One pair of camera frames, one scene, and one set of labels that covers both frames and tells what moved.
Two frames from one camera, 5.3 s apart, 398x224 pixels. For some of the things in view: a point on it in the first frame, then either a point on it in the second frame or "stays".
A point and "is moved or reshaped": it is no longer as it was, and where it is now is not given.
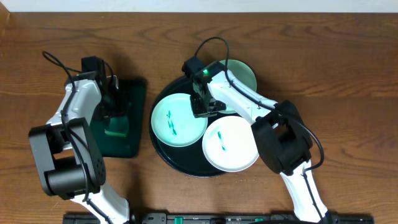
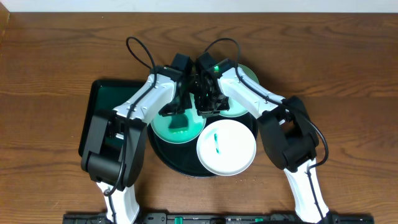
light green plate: (173, 123) stays
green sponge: (118, 126) is moved or reshaped
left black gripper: (109, 109) to (175, 109)
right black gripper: (198, 112) stays
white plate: (229, 144) is moved or reshaped
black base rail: (224, 218) stays
